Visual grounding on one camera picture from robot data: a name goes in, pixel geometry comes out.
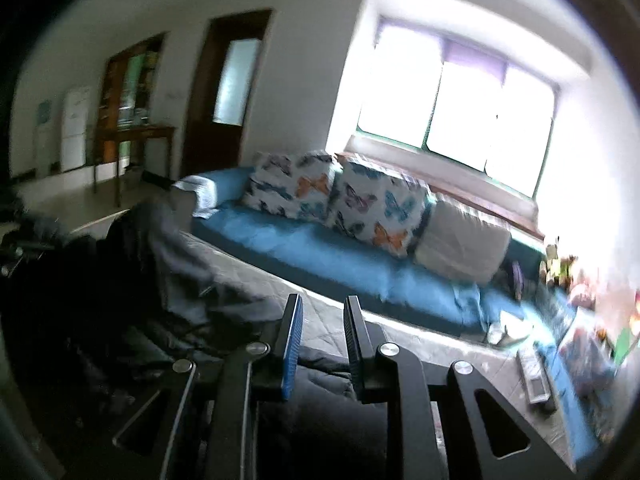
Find grey remote control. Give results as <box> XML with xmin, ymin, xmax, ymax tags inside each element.
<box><xmin>517</xmin><ymin>345</ymin><xmax>551</xmax><ymax>406</ymax></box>

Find white cushion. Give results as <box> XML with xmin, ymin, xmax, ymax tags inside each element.
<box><xmin>415</xmin><ymin>192</ymin><xmax>513</xmax><ymax>286</ymax></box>

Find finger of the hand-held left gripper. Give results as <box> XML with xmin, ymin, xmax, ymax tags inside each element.
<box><xmin>0</xmin><ymin>240</ymin><xmax>58</xmax><ymax>278</ymax></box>

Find wooden table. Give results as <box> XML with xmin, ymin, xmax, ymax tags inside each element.
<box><xmin>92</xmin><ymin>124</ymin><xmax>178</xmax><ymax>208</ymax></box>

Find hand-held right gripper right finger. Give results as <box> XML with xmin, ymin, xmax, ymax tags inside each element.
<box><xmin>344</xmin><ymin>296</ymin><xmax>576</xmax><ymax>480</ymax></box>

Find butterfly print pillow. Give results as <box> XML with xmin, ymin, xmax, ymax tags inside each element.
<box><xmin>327</xmin><ymin>157</ymin><xmax>433</xmax><ymax>258</ymax></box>
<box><xmin>240</xmin><ymin>150</ymin><xmax>343</xmax><ymax>226</ymax></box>

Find purple object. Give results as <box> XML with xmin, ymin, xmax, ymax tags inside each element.
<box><xmin>507</xmin><ymin>260</ymin><xmax>526</xmax><ymax>301</ymax></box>

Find blue sofa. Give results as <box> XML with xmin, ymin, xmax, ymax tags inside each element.
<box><xmin>172</xmin><ymin>165</ymin><xmax>616</xmax><ymax>461</ymax></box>

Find white flat object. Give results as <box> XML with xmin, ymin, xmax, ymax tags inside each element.
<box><xmin>487</xmin><ymin>310</ymin><xmax>533</xmax><ymax>348</ymax></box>

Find black puffer jacket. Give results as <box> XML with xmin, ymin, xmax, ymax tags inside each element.
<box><xmin>0</xmin><ymin>195</ymin><xmax>391</xmax><ymax>480</ymax></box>

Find white refrigerator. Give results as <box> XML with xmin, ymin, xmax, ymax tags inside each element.
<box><xmin>59</xmin><ymin>86</ymin><xmax>93</xmax><ymax>173</ymax></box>

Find grey quilted bed mat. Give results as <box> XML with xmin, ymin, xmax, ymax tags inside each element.
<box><xmin>70</xmin><ymin>210</ymin><xmax>581</xmax><ymax>471</ymax></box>

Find dark wooden door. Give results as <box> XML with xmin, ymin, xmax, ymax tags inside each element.
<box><xmin>181</xmin><ymin>8</ymin><xmax>273</xmax><ymax>181</ymax></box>

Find wooden shelf cabinet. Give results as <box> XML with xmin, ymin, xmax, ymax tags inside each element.
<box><xmin>97</xmin><ymin>32</ymin><xmax>166</xmax><ymax>166</ymax></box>

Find pile of colourful toys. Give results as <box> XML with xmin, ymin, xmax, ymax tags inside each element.
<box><xmin>542</xmin><ymin>242</ymin><xmax>640</xmax><ymax>376</ymax></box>

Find window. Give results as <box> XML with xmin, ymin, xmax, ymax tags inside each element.
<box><xmin>350</xmin><ymin>15</ymin><xmax>563</xmax><ymax>201</ymax></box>

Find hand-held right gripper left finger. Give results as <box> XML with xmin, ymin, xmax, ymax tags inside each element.
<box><xmin>112</xmin><ymin>292</ymin><xmax>305</xmax><ymax>480</ymax></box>

